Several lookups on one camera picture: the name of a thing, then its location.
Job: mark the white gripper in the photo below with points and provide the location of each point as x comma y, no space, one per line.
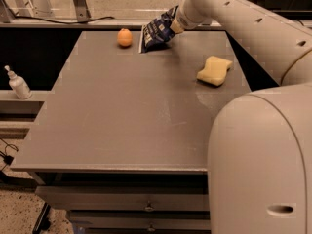
183,20

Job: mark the blue chip bag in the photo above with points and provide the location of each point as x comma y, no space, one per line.
158,31

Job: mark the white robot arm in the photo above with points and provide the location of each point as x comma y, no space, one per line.
260,146

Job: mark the orange fruit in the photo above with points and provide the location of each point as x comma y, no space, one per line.
125,37

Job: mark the yellow sponge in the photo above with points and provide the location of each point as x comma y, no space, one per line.
214,71

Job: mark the white pump bottle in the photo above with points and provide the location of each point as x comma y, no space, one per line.
18,84

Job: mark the round drawer knob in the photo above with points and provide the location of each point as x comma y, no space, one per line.
149,207

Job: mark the grey top drawer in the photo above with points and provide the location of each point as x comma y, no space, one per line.
121,199

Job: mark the grey drawer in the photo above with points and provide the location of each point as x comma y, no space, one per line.
141,220
121,199

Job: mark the lower drawer knob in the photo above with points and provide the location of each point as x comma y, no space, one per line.
151,228

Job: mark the grey lower drawer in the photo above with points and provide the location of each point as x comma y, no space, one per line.
141,220

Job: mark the metal bracket left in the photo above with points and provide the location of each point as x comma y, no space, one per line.
82,11

